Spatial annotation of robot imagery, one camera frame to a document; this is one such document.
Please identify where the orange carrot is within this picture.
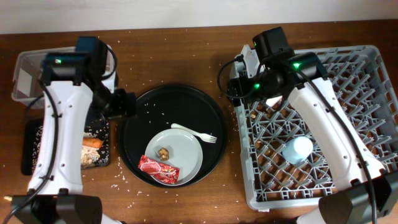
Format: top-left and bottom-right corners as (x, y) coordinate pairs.
(83, 138), (103, 148)

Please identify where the light blue plastic cup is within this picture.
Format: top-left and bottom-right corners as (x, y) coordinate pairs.
(282, 136), (313, 165)

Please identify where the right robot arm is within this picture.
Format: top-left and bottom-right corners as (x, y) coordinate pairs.
(226, 27), (397, 223)

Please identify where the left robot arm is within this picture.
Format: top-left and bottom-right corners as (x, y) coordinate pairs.
(4, 37), (136, 223)

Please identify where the grey dishwasher rack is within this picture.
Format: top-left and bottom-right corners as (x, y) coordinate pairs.
(233, 45), (397, 212)

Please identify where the black rectangular tray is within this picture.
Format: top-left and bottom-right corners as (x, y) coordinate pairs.
(21, 111), (110, 175)

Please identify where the pile of rice scraps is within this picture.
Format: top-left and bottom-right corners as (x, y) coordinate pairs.
(32, 126), (109, 170)

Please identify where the brown food scrap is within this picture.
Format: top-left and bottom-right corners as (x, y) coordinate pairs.
(157, 147), (169, 161)

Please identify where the grey plate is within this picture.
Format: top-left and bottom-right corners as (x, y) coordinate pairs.
(145, 129), (203, 187)

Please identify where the red snack wrapper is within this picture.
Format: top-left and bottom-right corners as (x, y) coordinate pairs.
(138, 155), (180, 184)

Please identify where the white plastic fork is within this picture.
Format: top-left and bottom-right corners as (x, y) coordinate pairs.
(171, 123), (217, 143)

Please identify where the clear plastic bin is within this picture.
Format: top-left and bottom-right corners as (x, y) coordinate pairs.
(11, 47), (118, 111)

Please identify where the peanut on table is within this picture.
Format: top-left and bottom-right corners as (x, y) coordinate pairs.
(4, 195), (12, 202)

